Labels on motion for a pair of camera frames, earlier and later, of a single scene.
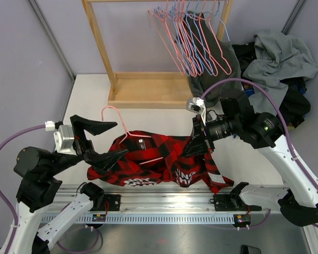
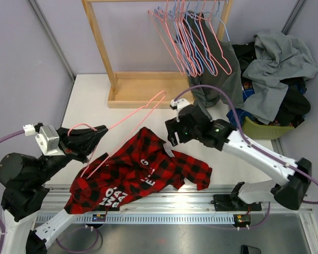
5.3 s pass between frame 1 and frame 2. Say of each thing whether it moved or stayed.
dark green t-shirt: stayed
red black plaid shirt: moved
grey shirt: stayed
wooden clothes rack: stayed
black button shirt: stayed
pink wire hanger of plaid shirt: moved
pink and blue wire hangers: stayed
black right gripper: moved
